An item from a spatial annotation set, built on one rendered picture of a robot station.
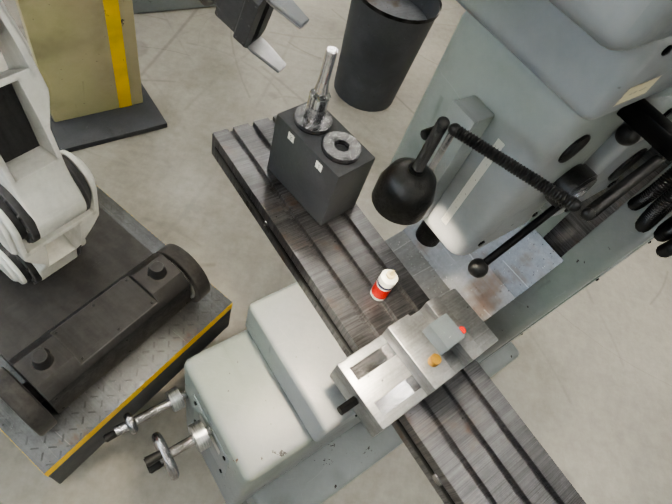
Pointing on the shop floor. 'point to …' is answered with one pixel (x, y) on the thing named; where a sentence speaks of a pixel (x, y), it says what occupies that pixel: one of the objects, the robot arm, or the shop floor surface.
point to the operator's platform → (56, 443)
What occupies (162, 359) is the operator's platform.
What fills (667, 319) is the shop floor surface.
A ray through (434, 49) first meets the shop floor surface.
